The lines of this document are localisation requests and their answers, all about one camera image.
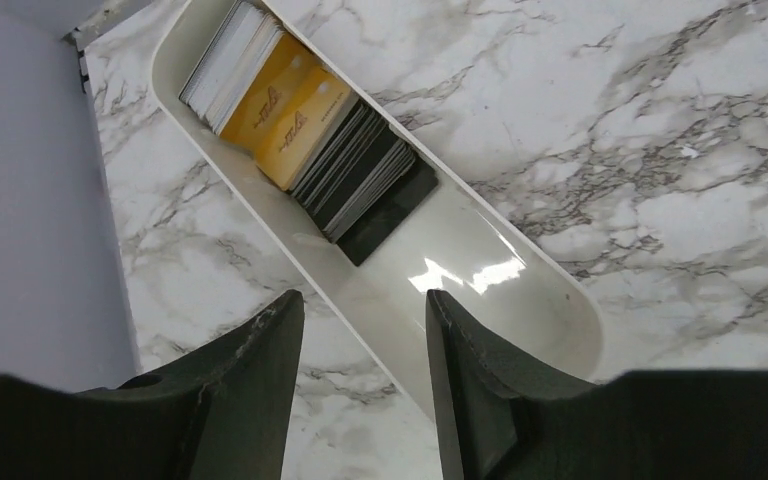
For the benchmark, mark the stack of credit cards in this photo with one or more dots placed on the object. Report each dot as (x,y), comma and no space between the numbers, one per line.
(258,88)

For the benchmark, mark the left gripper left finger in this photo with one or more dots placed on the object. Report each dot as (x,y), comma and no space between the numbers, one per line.
(221,411)

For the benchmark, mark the white oblong plastic tray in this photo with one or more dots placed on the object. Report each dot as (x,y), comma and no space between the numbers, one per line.
(536,327)

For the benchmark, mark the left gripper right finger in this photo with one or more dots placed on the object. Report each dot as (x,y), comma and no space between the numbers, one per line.
(501,413)

